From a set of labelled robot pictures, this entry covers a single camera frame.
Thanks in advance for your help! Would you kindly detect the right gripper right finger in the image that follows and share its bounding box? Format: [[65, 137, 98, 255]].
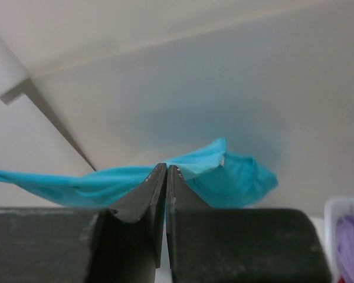
[[166, 166, 332, 282]]

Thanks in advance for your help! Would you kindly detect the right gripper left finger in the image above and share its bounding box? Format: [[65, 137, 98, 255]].
[[0, 163, 167, 282]]

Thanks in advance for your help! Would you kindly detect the teal t shirt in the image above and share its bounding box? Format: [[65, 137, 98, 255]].
[[0, 138, 278, 208]]

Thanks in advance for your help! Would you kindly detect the white plastic basket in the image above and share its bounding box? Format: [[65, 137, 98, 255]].
[[324, 197, 354, 282]]

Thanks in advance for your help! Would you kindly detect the lavender t shirt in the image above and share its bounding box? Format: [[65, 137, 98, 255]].
[[336, 215, 354, 282]]

